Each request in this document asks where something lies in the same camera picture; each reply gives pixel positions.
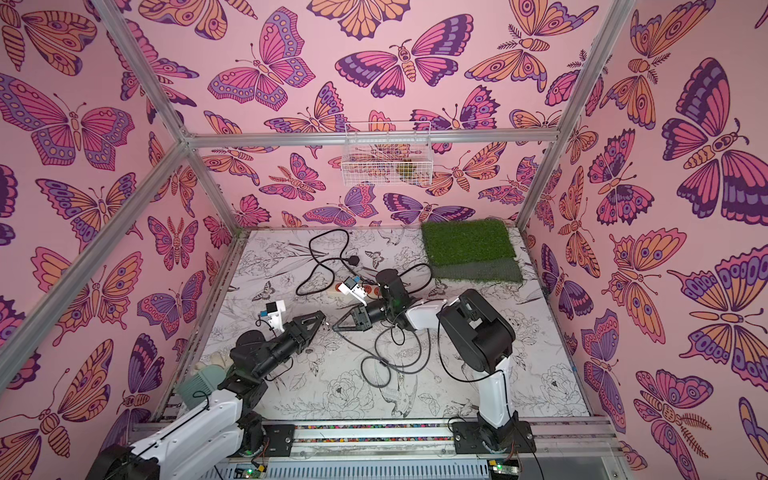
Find green artificial grass mat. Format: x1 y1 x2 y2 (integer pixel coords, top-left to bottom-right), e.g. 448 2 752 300
421 219 523 284

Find aluminium front rail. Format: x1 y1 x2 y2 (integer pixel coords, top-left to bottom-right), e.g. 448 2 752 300
128 416 631 480

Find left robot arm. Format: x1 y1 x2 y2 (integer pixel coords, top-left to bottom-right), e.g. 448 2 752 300
86 311 326 479

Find black power strip cord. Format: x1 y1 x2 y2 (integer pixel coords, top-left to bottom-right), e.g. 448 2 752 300
295 228 434 298

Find white wire basket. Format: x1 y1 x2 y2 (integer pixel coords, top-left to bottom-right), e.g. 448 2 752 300
338 120 434 188

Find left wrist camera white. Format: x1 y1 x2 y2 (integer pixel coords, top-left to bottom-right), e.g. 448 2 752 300
258 300 286 335

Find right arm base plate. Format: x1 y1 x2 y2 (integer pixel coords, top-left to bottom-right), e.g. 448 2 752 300
449 420 537 455

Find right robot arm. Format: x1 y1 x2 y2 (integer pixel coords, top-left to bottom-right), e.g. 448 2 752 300
332 269 517 433

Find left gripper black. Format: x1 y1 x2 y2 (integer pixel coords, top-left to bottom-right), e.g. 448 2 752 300
254 313 322 383

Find black USB charging cable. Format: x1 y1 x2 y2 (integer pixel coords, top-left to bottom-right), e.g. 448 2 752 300
335 320 432 389

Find white red power strip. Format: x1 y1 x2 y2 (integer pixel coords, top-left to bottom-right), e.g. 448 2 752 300
334 283 380 299

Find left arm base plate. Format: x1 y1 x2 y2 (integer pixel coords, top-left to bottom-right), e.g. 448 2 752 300
238 423 296 458

